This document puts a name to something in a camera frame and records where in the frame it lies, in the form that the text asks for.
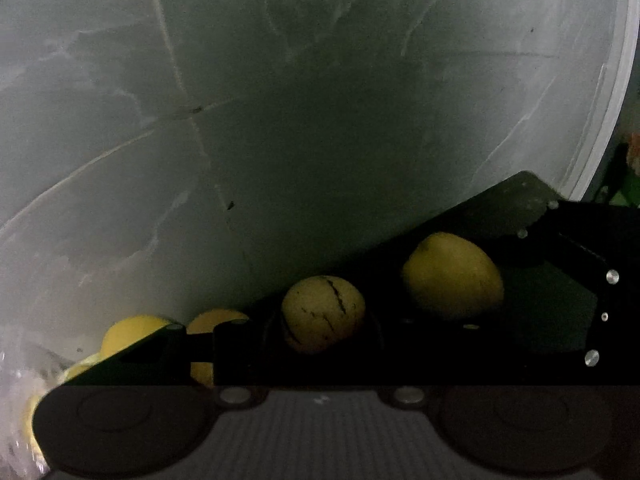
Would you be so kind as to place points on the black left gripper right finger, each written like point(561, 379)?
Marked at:
point(570, 309)

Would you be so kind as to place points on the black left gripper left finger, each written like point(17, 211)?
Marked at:
point(216, 370)

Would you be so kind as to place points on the yellow round lemon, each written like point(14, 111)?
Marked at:
point(128, 331)

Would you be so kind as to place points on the yellow fruit in bag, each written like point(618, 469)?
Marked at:
point(33, 400)
point(204, 323)

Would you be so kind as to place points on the clear plastic bag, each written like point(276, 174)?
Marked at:
point(25, 365)

